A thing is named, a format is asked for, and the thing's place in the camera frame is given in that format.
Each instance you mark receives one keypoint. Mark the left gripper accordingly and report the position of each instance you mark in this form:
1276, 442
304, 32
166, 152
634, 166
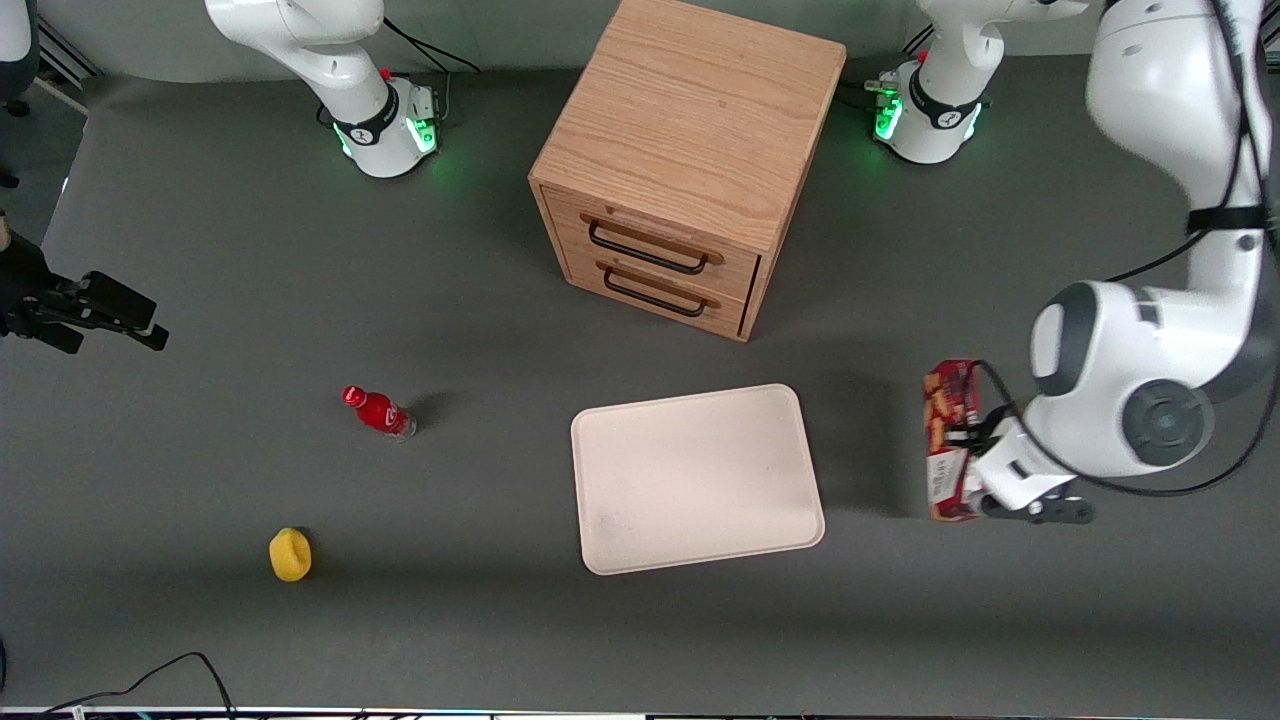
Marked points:
976, 436

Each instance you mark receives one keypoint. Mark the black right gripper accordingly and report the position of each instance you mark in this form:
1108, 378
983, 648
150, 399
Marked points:
30, 300

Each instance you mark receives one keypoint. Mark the red cookie box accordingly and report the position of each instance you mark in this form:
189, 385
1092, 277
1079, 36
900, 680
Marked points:
945, 400

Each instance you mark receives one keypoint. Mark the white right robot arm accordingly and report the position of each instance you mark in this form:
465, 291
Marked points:
330, 50

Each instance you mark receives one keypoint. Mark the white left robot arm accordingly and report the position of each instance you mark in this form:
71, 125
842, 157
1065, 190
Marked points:
1170, 330

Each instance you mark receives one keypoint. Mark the beige plastic tray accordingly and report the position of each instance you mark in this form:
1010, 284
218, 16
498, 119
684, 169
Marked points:
695, 480

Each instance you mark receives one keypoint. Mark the small red soda bottle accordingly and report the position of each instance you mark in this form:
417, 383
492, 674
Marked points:
382, 412

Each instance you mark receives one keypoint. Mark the yellow lemon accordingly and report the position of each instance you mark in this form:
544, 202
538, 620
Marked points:
290, 555

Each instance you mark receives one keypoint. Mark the wooden drawer front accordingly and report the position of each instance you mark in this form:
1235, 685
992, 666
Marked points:
650, 235
655, 295

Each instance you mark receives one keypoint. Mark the wooden drawer cabinet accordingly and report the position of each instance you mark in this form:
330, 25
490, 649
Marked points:
690, 110

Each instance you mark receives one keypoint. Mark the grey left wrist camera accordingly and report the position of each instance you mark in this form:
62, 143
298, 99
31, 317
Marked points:
1050, 510

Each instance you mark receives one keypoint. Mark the aluminium frame rail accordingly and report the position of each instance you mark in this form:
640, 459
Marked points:
65, 65

